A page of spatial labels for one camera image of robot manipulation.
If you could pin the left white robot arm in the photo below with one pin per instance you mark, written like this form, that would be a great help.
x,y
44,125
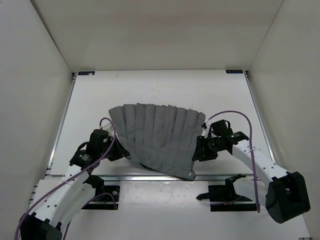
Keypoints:
x,y
50,216

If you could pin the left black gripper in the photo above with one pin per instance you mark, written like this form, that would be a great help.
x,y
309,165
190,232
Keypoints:
x,y
121,151

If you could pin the right blue table label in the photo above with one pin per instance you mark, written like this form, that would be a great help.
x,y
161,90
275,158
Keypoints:
x,y
234,71

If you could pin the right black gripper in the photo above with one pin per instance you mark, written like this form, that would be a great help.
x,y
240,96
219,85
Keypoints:
x,y
201,153

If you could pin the grey pleated skirt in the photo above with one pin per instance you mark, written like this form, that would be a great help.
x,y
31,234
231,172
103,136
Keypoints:
x,y
160,137

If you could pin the left blue table label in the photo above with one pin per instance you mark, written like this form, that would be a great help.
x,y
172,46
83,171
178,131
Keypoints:
x,y
86,73

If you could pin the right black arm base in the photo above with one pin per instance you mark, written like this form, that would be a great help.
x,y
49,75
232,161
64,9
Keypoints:
x,y
223,198

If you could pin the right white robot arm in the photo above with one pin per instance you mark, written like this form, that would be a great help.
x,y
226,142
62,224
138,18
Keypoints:
x,y
282,193

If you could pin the blue table label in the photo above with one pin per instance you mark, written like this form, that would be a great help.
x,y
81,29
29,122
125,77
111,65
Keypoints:
x,y
86,73
234,71

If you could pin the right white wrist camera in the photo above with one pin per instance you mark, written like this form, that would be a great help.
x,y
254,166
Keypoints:
x,y
207,130

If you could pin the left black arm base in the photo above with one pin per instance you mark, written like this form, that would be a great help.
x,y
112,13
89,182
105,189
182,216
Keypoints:
x,y
106,196

